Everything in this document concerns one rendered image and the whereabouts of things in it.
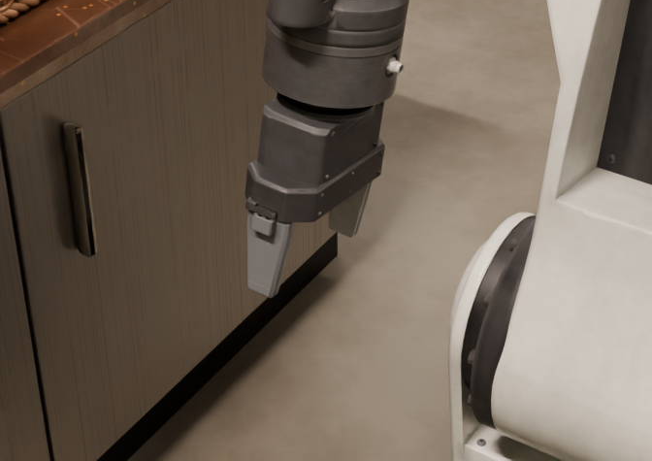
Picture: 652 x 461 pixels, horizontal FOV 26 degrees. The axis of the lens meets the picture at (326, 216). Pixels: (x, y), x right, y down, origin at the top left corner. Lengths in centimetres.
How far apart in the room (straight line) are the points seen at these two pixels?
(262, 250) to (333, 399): 76
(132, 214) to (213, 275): 20
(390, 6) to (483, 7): 164
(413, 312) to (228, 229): 36
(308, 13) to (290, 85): 6
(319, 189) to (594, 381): 25
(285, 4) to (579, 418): 29
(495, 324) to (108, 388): 73
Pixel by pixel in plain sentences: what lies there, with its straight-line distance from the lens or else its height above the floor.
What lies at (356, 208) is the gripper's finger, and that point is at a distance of 102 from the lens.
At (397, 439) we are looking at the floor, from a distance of 163.
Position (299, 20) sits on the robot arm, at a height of 75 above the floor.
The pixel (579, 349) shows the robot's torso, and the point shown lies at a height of 65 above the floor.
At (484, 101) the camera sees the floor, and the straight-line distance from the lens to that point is 223.
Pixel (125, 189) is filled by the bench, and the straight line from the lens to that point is 134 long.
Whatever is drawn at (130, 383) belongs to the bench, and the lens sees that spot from 147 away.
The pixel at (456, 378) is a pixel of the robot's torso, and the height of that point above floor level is 59.
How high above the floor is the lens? 114
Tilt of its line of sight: 36 degrees down
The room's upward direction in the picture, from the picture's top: straight up
